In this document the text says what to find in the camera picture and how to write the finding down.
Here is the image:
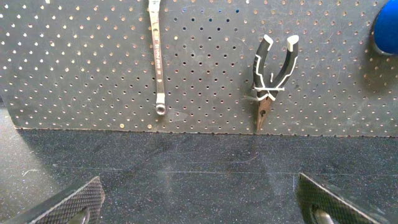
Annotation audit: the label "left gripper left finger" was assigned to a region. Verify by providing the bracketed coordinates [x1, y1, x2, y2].
[0, 175, 106, 224]

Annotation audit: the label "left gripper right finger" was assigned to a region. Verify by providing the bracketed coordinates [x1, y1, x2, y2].
[295, 172, 393, 224]

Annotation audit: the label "silver wrench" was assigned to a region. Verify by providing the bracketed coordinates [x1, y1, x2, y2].
[147, 0, 168, 117]

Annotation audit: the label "roll of blue tape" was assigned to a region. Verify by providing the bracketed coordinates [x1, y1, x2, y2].
[369, 0, 398, 57]

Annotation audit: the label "black pegboard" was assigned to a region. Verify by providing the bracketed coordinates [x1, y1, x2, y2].
[0, 0, 398, 138]

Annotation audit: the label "black and white pliers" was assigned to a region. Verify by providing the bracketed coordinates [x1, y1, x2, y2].
[252, 34, 300, 133]

